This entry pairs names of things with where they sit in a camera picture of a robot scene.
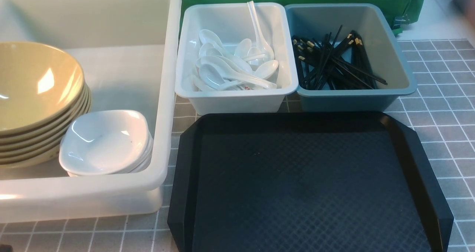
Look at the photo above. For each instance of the white ceramic soup spoon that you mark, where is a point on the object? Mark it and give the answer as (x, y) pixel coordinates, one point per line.
(232, 73)

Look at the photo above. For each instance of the white square dish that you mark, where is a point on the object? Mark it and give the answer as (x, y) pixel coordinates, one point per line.
(103, 142)

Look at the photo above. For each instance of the yellow noodle bowl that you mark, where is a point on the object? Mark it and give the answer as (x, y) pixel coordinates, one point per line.
(37, 81)

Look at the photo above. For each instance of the bottom stacked yellow bowl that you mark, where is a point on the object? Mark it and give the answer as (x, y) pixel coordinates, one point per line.
(50, 150)

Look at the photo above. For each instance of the top stacked yellow bowl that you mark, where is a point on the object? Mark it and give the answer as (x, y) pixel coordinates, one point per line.
(49, 125)

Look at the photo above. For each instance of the white spoon in bin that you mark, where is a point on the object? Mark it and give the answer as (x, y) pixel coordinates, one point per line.
(212, 78)

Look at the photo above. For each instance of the upright white spoon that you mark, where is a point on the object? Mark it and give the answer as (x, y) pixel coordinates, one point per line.
(261, 42)

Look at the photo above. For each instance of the black plastic serving tray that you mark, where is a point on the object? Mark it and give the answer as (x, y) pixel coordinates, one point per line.
(306, 182)

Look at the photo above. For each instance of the white plastic spoon bin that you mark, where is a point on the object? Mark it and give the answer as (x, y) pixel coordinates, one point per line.
(227, 30)

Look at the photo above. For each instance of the lower stacked white dish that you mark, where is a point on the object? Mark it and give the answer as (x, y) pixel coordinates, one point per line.
(145, 163)

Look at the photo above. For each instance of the stacked white dish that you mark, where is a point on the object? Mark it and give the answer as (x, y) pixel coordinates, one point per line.
(145, 163)
(148, 150)

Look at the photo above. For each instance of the top stacked white dish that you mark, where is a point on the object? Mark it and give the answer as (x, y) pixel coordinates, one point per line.
(148, 150)

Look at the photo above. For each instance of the blue-grey plastic chopstick bin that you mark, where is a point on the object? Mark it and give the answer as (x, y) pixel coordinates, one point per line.
(384, 53)

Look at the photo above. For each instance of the large white plastic tub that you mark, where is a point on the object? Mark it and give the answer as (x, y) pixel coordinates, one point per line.
(128, 50)

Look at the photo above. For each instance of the metal clamp on backdrop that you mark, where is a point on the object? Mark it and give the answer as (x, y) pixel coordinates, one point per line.
(399, 21)

